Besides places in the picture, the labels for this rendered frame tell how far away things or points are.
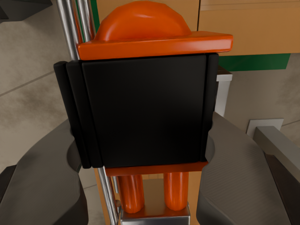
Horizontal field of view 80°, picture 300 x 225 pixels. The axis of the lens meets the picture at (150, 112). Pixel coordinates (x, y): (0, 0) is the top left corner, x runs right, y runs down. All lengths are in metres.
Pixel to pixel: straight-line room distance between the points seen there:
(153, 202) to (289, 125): 1.95
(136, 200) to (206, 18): 0.77
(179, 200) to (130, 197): 0.04
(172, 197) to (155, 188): 0.03
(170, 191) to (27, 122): 1.77
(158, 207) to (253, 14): 0.84
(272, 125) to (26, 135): 2.21
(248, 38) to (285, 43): 0.17
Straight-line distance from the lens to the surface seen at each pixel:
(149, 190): 0.20
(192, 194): 0.69
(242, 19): 0.90
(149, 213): 0.18
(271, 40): 0.98
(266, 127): 1.92
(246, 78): 1.63
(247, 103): 1.73
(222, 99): 0.91
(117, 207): 0.19
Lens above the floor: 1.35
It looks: 62 degrees down
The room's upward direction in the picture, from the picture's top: 177 degrees clockwise
